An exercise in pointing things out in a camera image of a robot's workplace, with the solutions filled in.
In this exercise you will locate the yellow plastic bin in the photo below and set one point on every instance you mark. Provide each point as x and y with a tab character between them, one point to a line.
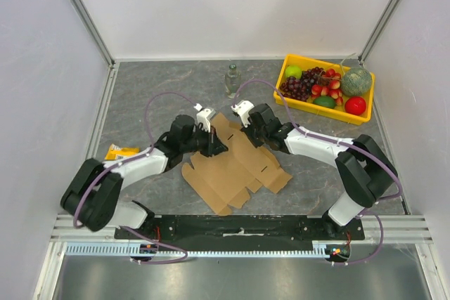
337	113

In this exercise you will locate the green netted melon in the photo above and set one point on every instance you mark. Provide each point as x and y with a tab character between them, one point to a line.
356	81

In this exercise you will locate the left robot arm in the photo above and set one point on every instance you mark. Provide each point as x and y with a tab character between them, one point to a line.
92	197

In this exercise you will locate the dark purple grape bunch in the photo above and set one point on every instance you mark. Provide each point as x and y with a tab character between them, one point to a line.
298	89

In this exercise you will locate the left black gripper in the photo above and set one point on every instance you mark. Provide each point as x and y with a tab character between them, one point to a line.
214	146

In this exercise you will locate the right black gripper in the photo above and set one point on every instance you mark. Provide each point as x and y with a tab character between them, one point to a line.
251	131

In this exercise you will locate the green avocado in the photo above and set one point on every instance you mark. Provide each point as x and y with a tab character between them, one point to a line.
325	101

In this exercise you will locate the white cable duct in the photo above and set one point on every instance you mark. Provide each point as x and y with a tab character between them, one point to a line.
138	250

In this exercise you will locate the yellow snack packet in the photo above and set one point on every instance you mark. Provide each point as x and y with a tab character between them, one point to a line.
116	152

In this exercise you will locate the brown cardboard box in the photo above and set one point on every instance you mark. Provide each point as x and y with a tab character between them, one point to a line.
225	181

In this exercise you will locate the aluminium frame rail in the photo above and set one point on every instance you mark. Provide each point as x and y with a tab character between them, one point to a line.
397	229

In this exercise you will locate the red apple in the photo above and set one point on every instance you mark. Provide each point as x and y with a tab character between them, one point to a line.
355	105

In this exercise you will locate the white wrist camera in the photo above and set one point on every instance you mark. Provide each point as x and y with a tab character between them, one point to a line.
204	116
242	109

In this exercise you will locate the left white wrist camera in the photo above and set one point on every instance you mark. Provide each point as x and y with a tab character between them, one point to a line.
204	116

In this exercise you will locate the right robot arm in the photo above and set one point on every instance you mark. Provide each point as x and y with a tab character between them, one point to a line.
364	169

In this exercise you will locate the clear glass bottle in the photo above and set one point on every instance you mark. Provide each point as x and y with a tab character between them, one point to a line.
232	80

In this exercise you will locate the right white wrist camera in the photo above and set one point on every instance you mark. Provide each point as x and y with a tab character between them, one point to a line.
242	109

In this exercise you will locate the red cherry cluster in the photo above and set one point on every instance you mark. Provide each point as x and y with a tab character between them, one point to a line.
327	83

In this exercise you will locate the green apple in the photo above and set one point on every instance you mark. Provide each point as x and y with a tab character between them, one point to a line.
293	71

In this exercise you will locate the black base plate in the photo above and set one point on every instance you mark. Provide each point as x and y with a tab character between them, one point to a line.
245	232

